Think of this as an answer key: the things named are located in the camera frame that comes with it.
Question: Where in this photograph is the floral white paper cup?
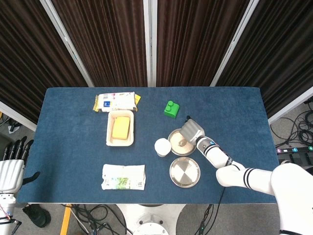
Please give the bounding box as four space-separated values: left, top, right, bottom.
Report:
154 138 172 158

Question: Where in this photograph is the dark brown curtain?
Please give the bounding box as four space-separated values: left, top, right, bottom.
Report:
156 0 250 88
216 0 313 118
51 0 148 88
0 0 89 124

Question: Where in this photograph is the steel bowl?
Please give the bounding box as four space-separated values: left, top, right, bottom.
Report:
167 128 198 156

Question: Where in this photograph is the steel plate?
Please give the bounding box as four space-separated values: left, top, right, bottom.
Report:
169 157 201 189

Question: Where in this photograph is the black power strip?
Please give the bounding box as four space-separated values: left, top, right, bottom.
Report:
275 145 313 156

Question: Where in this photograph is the white partition post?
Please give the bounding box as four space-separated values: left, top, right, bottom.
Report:
209 0 260 88
40 0 95 88
143 0 158 88

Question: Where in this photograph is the blue tablecloth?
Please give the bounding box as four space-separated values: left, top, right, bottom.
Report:
16 86 281 205

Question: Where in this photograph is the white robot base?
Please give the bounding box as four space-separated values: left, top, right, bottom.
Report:
115 203 187 235

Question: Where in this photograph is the green toy block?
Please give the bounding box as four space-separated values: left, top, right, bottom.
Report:
163 100 180 119

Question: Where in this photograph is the white plastic packet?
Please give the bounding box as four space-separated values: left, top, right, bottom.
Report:
101 164 147 191

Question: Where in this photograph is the yellow snack packet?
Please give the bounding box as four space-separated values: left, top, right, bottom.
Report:
92 94 142 114

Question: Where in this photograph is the beige food tray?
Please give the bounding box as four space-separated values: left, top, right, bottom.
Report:
106 110 136 147

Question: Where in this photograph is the yellow sponge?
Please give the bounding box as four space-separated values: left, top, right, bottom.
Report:
112 116 131 141

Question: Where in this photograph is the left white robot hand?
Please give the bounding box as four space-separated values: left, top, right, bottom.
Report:
0 136 41 194

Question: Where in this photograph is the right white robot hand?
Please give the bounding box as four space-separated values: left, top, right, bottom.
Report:
180 115 206 145

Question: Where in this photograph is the black cable tangle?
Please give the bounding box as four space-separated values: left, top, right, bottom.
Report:
69 204 134 235
270 99 313 147

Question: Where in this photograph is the black shoe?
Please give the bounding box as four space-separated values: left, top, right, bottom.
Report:
22 204 52 229

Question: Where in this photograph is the white wipes package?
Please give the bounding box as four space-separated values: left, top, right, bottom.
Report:
96 92 138 113

